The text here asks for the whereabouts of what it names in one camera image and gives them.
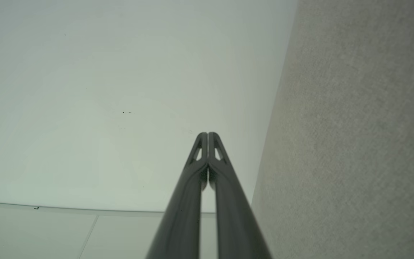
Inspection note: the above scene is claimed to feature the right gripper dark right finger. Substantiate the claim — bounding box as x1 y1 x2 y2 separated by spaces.
208 132 273 259

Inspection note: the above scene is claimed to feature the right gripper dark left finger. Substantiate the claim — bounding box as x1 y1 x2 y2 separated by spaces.
145 132 208 259

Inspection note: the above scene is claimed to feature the grey fabric sofa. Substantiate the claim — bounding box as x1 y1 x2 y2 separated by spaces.
251 0 414 259

